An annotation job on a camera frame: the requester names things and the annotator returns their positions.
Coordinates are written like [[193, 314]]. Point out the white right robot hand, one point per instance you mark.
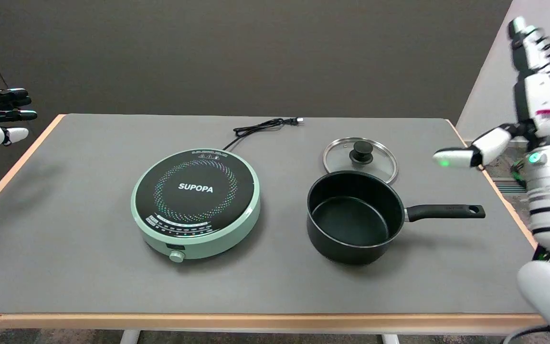
[[540, 102]]

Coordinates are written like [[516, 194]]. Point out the black soup pot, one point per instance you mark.
[[351, 224]]

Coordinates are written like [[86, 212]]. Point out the floor vent grille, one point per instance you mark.
[[506, 185]]

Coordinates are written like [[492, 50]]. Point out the grey table mat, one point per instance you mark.
[[89, 239]]

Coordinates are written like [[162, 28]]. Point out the glass lid with black knob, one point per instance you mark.
[[380, 160]]

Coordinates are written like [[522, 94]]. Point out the green round induction cooker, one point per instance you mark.
[[196, 200]]

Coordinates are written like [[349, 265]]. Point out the white table leg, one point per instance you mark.
[[130, 337], [390, 338]]

